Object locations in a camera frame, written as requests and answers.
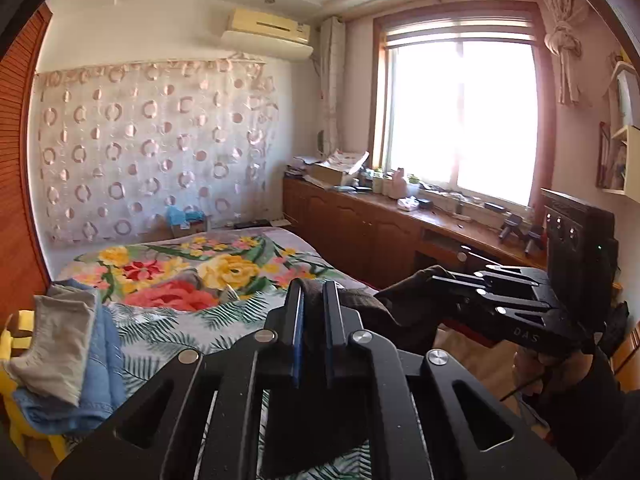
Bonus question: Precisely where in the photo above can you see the blue jeans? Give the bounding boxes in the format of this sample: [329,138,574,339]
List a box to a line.
[12,280,126,436]

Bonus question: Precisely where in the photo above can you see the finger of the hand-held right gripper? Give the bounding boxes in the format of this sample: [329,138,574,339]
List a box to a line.
[472,266,551,293]
[430,275,589,357]

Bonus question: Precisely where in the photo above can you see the small black tripod gadget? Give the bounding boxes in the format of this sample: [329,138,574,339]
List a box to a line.
[500,212,524,244]

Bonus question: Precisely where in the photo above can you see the person's right forearm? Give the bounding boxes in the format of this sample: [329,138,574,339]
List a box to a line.
[522,352,640,480]

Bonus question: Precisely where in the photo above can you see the yellow plush toy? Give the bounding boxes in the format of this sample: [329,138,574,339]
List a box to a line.
[0,310,68,463]

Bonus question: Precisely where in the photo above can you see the cream air conditioner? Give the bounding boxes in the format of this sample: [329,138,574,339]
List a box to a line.
[220,7,315,63]

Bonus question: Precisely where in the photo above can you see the floral blanket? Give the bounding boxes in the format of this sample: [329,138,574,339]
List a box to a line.
[55,227,376,313]

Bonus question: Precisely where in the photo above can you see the khaki pants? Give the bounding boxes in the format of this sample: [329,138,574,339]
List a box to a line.
[4,287,98,408]

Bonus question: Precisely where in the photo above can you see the white plastic bottle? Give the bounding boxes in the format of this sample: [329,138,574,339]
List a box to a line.
[389,167,409,199]

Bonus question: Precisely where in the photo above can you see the open cardboard box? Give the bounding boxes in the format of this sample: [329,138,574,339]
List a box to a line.
[305,150,371,188]

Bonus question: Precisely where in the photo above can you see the pale wall shelf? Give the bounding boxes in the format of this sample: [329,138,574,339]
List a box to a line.
[597,60,640,197]

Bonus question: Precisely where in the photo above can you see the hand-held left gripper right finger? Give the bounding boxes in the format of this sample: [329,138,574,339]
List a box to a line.
[322,279,578,480]

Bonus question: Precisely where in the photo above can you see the circle pattern wall curtain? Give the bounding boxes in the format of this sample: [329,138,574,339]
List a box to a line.
[35,57,281,247]

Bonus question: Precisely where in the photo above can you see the knotted pale window curtain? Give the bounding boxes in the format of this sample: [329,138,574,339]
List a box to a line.
[537,0,592,107]

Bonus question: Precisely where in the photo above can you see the wooden framed window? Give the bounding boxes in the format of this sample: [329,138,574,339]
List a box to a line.
[372,2,557,211]

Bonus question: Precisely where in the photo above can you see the black pants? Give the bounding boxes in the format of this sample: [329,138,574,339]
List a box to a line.
[260,266,468,478]

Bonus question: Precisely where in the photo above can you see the pale hanging window curtain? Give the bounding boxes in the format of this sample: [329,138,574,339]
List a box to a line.
[317,16,347,161]

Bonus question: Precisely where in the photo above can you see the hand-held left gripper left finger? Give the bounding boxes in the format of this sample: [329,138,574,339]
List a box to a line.
[52,278,306,480]

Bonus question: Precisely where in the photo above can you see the blue cloth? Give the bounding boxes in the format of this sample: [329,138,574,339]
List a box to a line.
[165,205,208,229]

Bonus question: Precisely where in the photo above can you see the person's right hand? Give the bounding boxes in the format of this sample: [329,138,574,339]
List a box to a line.
[514,346,597,403]

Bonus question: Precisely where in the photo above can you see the long wooden cabinet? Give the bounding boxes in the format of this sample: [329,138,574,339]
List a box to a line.
[282,177,551,292]

